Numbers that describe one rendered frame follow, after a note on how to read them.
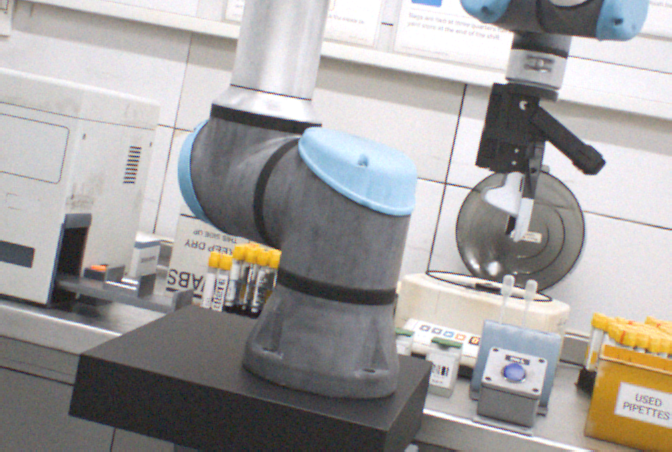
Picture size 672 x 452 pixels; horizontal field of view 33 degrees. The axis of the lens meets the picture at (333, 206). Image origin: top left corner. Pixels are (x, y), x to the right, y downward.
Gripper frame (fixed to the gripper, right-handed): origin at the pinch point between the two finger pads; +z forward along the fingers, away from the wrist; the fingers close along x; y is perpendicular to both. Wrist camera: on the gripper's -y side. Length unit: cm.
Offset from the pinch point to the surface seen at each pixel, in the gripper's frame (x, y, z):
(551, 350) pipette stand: 2.3, -7.1, 12.9
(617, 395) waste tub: 11.2, -14.6, 15.3
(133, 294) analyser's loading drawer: 5, 48, 17
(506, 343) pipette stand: 2.2, -1.3, 13.2
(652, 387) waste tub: 11.8, -18.3, 13.4
